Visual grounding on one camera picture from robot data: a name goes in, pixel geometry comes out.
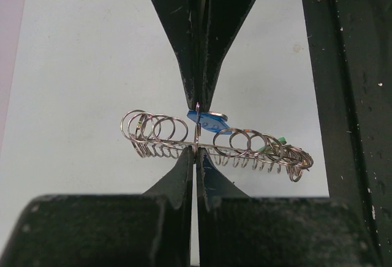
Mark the steel disc with key rings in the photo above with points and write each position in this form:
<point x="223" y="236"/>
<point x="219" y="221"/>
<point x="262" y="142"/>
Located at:
<point x="167" y="136"/>

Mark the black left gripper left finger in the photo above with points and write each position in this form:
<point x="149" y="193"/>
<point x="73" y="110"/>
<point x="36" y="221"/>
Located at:
<point x="148" y="229"/>

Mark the blue tag key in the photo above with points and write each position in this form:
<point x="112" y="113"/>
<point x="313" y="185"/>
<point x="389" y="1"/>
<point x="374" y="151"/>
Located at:
<point x="210" y="121"/>

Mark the green tag key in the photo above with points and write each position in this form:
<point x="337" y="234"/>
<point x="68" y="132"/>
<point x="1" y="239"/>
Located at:
<point x="273" y="147"/>

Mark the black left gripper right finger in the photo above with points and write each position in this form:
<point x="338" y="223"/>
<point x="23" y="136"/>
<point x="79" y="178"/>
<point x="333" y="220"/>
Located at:
<point x="238" y="230"/>

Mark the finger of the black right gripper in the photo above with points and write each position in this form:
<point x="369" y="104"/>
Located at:
<point x="222" y="21"/>
<point x="179" y="20"/>

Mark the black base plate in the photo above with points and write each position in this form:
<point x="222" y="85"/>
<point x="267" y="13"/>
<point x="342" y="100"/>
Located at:
<point x="350" y="49"/>

